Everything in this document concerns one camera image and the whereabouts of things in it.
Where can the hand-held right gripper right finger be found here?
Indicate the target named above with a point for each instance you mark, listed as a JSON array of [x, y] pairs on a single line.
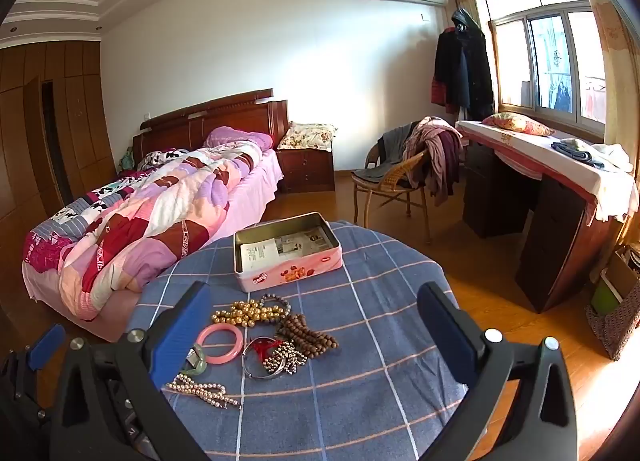
[[447, 326]]

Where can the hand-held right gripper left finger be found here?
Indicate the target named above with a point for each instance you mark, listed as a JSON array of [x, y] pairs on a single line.
[[182, 326]]

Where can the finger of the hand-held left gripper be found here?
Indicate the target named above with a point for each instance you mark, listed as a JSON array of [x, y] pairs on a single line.
[[46, 347]]

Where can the green jade bangle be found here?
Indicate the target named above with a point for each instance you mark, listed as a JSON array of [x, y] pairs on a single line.
[[196, 366]]

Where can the pink bangle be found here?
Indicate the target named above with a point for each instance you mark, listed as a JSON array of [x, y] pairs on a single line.
[[232, 353]]

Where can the silver bangle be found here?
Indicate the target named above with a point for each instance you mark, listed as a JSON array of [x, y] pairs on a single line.
[[250, 372]]

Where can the pink tin box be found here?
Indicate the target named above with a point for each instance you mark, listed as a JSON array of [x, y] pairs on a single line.
[[290, 272]]

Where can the blue plaid tablecloth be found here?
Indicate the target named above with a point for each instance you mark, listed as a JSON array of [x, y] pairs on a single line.
[[360, 356]]

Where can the white printed paper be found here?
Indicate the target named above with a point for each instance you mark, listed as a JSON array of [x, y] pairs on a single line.
[[261, 254]]

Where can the pink patchwork quilt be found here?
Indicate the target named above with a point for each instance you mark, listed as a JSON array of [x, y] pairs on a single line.
[[150, 221]]

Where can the dark wooden desk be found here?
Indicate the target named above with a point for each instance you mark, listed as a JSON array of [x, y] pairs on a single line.
[[550, 241]]

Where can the wicker chair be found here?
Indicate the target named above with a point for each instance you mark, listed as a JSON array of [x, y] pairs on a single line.
[[395, 176]]

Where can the green bin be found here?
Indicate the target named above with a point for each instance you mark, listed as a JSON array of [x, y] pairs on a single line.
[[605, 296]]

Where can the black and white patterned cloth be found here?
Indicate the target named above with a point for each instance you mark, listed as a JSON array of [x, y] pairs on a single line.
[[160, 158]]

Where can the woven bag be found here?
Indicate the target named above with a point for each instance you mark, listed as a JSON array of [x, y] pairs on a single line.
[[617, 331]]

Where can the pink and purple garments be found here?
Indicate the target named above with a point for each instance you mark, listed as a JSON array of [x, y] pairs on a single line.
[[440, 156]]

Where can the teal bag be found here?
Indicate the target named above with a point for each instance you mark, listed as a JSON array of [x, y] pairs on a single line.
[[126, 157]]

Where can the grey garment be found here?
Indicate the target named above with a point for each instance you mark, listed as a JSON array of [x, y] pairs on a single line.
[[387, 151]]

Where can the cardboard box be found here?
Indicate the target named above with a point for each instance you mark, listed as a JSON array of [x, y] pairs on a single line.
[[625, 271]]

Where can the white and pink desk cloth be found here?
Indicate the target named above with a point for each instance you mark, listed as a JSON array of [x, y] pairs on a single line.
[[525, 153]]

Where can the pink pillow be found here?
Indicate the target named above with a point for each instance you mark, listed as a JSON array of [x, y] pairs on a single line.
[[240, 137]]

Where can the wooden nightstand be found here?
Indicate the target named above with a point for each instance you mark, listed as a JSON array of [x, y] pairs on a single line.
[[305, 171]]

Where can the red floral cushion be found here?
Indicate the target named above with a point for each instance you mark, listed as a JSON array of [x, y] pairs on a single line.
[[520, 123]]

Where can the wooden bed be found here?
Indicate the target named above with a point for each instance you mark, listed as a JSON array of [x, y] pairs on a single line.
[[220, 113]]

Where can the wooden wardrobe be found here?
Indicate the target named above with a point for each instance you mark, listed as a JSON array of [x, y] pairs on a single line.
[[30, 131]]

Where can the folded clothes pile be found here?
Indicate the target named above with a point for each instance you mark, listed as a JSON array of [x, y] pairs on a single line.
[[590, 153]]

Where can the floral pillow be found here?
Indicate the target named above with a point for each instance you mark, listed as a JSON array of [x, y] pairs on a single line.
[[306, 136]]

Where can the hanging dark coats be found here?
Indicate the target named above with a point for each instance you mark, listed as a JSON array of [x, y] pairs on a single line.
[[462, 66]]

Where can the window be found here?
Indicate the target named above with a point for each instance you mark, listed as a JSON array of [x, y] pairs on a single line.
[[545, 61]]

